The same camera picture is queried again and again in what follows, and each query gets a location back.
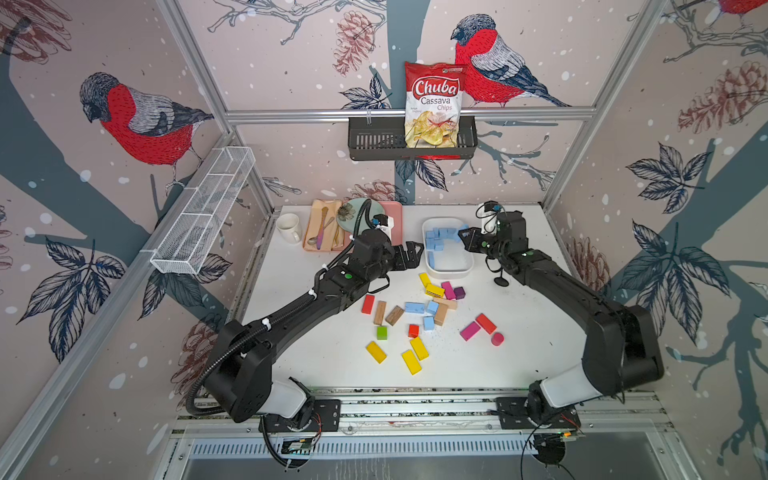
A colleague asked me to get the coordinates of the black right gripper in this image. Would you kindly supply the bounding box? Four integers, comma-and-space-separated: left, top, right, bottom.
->
455, 227, 507, 264

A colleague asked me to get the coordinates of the blue cube block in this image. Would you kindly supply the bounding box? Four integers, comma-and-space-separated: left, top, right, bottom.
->
434, 225, 468, 242
426, 301, 439, 316
425, 229, 444, 251

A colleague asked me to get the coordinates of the long blue block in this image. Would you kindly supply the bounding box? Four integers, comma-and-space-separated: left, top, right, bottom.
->
404, 302, 426, 315

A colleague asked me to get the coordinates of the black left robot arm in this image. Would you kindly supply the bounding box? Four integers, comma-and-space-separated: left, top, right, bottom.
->
185, 226, 424, 430

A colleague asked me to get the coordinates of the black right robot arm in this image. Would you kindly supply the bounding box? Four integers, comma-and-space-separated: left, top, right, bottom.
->
458, 200, 664, 428

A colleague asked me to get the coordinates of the white rectangular plastic bin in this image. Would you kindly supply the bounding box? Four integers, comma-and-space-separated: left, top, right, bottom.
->
422, 217, 474, 280

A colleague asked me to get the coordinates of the yellow striped block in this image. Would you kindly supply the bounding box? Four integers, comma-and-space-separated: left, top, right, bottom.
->
425, 283, 445, 298

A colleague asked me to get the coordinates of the pink plastic tray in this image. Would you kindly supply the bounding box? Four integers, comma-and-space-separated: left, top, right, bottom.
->
380, 201, 403, 246

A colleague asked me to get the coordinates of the black spoon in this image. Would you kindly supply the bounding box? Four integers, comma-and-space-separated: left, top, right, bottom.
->
493, 266, 510, 288

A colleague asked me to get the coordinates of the tan wood block left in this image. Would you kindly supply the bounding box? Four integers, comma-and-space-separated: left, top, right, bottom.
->
374, 301, 387, 326

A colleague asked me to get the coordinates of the pale wood block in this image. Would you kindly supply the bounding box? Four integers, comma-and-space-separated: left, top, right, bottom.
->
434, 298, 458, 310

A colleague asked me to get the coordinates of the natural wood block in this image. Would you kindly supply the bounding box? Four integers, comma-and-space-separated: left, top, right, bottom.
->
434, 303, 449, 326

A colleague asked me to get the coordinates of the red rectangular block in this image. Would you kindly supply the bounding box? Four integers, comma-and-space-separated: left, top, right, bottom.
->
361, 294, 376, 315

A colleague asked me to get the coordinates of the brown wood block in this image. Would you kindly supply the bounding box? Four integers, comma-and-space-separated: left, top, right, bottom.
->
385, 305, 404, 326

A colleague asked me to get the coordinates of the green floral plate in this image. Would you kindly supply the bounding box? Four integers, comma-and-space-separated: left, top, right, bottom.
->
336, 198, 386, 233

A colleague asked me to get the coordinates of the red block right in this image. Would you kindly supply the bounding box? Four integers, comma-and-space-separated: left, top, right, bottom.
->
475, 314, 497, 334

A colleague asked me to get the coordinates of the magenta rectangular block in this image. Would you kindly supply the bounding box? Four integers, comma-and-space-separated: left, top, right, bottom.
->
460, 321, 481, 341

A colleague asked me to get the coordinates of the yellow block front right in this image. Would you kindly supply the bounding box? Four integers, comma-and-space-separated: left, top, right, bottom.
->
410, 337, 429, 361

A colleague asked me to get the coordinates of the yellow block front left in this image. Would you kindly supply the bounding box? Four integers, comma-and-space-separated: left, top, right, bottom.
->
366, 341, 387, 364

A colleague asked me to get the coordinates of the yellow block front middle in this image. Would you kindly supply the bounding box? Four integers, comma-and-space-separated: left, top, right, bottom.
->
401, 350, 422, 375

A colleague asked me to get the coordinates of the white ceramic mug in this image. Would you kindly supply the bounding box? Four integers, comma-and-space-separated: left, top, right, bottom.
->
276, 213, 303, 245

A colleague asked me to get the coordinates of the Chuba cassava chips bag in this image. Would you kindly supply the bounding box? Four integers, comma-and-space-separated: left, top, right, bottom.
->
404, 62, 466, 148

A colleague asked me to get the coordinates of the purple handled spoon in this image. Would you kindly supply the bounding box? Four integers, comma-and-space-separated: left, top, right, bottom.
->
315, 207, 335, 250

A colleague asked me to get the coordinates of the black wire wall basket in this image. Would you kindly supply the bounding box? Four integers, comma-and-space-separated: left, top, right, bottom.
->
347, 115, 480, 162

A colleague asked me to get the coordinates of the aluminium mounting rail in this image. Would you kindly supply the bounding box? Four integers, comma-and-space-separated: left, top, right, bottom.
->
173, 389, 667, 437

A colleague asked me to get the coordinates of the white wire wall shelf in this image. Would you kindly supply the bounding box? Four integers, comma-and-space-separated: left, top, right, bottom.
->
150, 146, 255, 275

